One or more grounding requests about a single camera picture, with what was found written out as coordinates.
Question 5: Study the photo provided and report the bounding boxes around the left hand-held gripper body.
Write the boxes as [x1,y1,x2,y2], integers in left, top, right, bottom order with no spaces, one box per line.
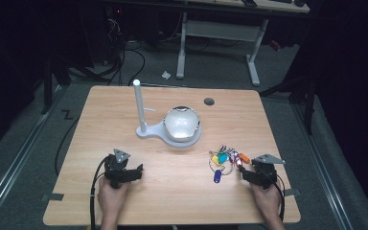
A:
[103,148,134,190]

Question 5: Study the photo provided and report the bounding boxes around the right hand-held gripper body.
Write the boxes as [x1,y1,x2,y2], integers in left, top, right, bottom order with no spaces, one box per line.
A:
[251,153,287,190]

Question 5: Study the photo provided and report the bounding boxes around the bunch of coloured key tags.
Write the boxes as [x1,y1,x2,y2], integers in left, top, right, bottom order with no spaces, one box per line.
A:
[208,144,251,185]

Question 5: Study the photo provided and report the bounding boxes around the person's right hand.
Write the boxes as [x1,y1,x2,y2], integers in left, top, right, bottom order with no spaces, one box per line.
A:
[250,182,284,222]

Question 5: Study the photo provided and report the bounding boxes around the person's left hand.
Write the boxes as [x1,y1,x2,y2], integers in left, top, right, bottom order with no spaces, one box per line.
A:
[97,175,130,222]

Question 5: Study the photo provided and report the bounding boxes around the grey tape strip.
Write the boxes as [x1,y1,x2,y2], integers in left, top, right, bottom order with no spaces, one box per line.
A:
[40,192,65,203]
[283,188,302,197]

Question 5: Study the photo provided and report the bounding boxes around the white round bowl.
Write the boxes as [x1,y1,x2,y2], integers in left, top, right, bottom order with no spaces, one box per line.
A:
[162,105,202,144]

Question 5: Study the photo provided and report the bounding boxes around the black metal stand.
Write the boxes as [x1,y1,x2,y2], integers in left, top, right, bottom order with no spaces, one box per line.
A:
[258,71,318,136]
[40,47,73,116]

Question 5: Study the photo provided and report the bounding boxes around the small red object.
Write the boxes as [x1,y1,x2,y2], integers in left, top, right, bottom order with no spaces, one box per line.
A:
[269,39,283,52]

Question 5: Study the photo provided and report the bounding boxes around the dark computer tower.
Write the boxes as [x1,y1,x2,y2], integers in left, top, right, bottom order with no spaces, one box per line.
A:
[103,5,127,65]

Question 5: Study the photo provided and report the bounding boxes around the desk with white legs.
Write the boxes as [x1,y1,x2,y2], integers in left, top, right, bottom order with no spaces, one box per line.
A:
[175,0,311,87]

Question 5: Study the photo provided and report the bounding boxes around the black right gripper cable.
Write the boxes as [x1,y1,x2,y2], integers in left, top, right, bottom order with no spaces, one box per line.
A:
[265,169,286,223]

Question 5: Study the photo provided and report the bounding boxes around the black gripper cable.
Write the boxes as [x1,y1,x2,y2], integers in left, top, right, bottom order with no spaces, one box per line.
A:
[89,155,110,230]
[265,169,286,223]

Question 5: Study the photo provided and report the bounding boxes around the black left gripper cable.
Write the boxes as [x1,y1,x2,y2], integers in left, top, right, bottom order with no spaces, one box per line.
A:
[89,155,110,230]

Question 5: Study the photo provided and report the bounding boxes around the metal floor rail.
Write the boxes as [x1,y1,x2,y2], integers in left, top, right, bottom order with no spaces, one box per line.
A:
[291,104,355,230]
[0,85,65,228]

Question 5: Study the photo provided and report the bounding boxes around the thin black floor cable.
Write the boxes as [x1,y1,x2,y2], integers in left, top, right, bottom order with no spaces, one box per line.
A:
[54,115,81,177]

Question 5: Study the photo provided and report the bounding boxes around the white stand with post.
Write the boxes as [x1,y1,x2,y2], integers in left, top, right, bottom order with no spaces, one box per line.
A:
[132,79,203,149]

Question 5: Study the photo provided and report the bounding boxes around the black floor cables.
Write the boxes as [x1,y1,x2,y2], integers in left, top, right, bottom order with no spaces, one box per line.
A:
[106,18,147,87]

